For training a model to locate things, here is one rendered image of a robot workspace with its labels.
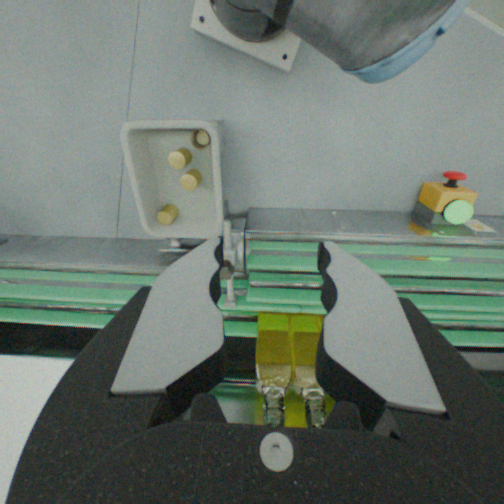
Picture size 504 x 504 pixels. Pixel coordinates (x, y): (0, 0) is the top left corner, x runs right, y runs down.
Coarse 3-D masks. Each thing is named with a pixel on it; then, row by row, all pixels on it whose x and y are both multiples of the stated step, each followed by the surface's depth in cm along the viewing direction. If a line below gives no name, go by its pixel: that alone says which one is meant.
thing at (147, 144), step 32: (128, 128) 41; (160, 128) 43; (192, 128) 43; (128, 160) 44; (160, 160) 50; (192, 160) 50; (160, 192) 54; (192, 192) 54; (160, 224) 54; (192, 224) 54
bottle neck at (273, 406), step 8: (264, 392) 35; (272, 392) 34; (280, 392) 34; (264, 400) 34; (272, 400) 33; (280, 400) 33; (264, 408) 33; (272, 408) 32; (280, 408) 32; (264, 416) 32; (272, 416) 31; (280, 416) 31; (264, 424) 31; (272, 424) 31; (280, 424) 31
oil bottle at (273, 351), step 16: (272, 320) 44; (272, 336) 41; (288, 336) 41; (256, 352) 39; (272, 352) 38; (288, 352) 38; (256, 368) 36; (272, 368) 36; (288, 368) 36; (256, 384) 37; (272, 384) 35; (288, 384) 35
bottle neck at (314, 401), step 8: (304, 392) 35; (312, 392) 34; (320, 392) 34; (304, 400) 34; (312, 400) 33; (320, 400) 33; (312, 408) 32; (320, 408) 32; (312, 416) 31; (320, 416) 31; (312, 424) 31; (320, 424) 30
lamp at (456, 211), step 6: (450, 204) 45; (456, 204) 44; (462, 204) 44; (468, 204) 44; (444, 210) 46; (450, 210) 45; (456, 210) 44; (462, 210) 44; (468, 210) 44; (444, 216) 47; (450, 216) 45; (456, 216) 44; (462, 216) 44; (468, 216) 44; (456, 222) 45; (462, 222) 45
